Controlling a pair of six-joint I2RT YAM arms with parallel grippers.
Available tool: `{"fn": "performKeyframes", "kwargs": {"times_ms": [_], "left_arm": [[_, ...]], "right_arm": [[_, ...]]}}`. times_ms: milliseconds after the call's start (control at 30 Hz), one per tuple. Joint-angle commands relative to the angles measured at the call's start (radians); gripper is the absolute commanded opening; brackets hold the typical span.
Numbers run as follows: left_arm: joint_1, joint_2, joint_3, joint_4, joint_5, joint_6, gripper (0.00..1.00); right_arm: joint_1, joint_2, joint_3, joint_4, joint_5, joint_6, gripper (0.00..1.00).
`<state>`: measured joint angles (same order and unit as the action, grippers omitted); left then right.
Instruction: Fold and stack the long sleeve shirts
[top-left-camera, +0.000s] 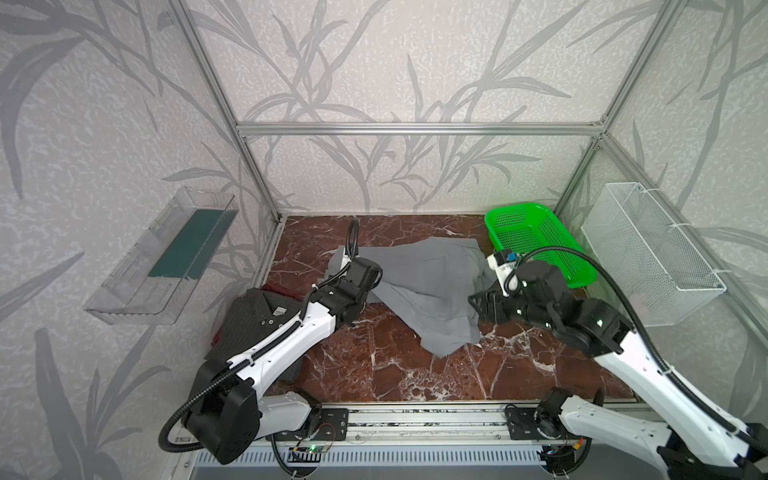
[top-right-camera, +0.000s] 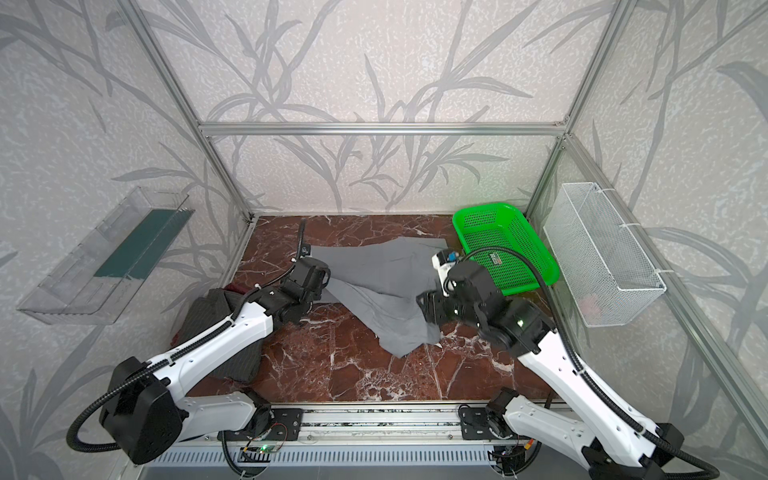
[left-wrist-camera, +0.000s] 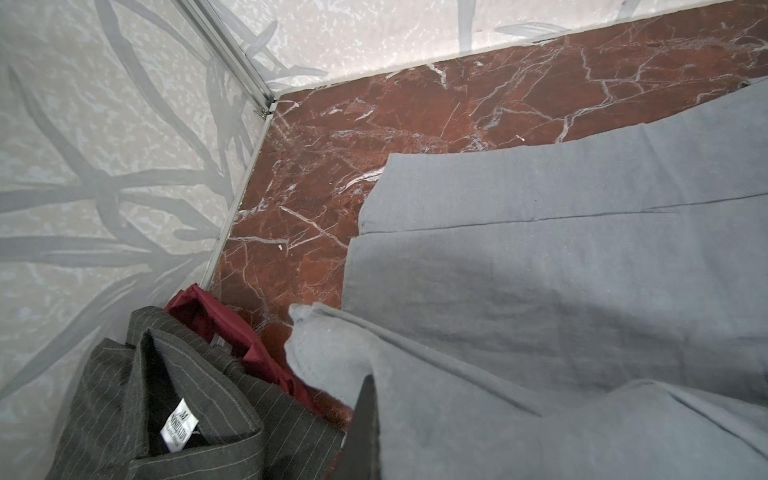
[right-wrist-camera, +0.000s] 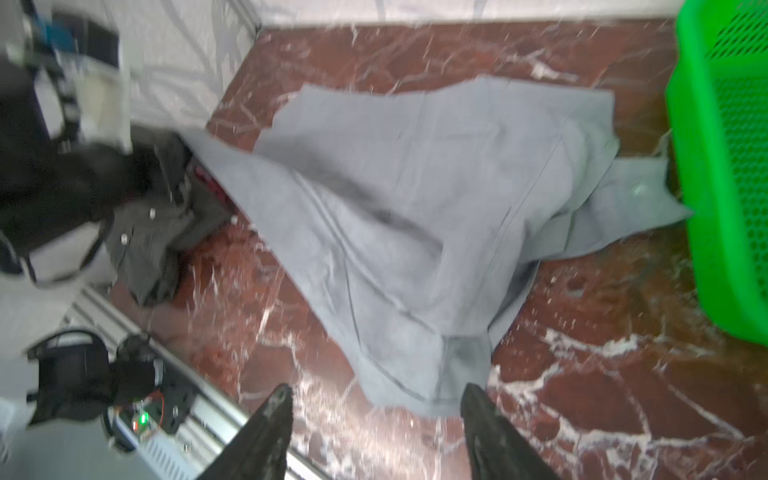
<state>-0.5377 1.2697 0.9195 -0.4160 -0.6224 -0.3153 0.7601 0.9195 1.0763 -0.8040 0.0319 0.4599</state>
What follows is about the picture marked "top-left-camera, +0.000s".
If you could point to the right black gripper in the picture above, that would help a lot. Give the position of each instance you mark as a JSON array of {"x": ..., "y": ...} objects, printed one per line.
[{"x": 487, "y": 306}]

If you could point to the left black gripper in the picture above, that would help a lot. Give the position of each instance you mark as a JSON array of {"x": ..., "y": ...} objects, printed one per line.
[{"x": 365, "y": 274}]

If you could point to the grey long sleeve shirt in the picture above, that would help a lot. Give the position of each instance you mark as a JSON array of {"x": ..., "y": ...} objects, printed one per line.
[{"x": 427, "y": 284}]

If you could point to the green plastic basket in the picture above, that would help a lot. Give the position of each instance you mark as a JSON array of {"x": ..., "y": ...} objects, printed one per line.
[{"x": 528, "y": 226}]

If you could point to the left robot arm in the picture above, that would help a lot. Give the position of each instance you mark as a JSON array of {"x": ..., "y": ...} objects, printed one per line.
[{"x": 228, "y": 406}]

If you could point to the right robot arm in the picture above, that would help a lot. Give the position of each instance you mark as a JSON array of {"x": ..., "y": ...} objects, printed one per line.
[{"x": 694, "y": 437}]

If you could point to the dark striped folded shirt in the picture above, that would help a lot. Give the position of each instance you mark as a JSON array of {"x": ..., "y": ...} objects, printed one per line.
[{"x": 246, "y": 324}]

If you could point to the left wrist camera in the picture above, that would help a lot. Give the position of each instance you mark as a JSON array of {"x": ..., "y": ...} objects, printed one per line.
[{"x": 343, "y": 258}]

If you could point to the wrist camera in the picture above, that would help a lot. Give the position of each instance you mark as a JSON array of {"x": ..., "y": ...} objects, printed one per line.
[
  {"x": 504, "y": 264},
  {"x": 343, "y": 258}
]

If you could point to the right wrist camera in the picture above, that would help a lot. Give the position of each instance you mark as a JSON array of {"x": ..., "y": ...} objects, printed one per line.
[{"x": 504, "y": 264}]

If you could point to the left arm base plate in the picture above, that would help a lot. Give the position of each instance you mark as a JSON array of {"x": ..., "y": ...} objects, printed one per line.
[{"x": 325, "y": 425}]

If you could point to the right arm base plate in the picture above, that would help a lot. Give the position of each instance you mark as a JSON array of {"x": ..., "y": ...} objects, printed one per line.
[{"x": 522, "y": 423}]

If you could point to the white wire mesh basket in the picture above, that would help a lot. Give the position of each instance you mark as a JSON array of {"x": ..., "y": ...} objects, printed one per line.
[{"x": 650, "y": 257}]

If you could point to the clear plastic wall tray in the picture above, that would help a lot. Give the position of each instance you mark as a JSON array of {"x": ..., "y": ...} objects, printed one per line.
[{"x": 154, "y": 281}]

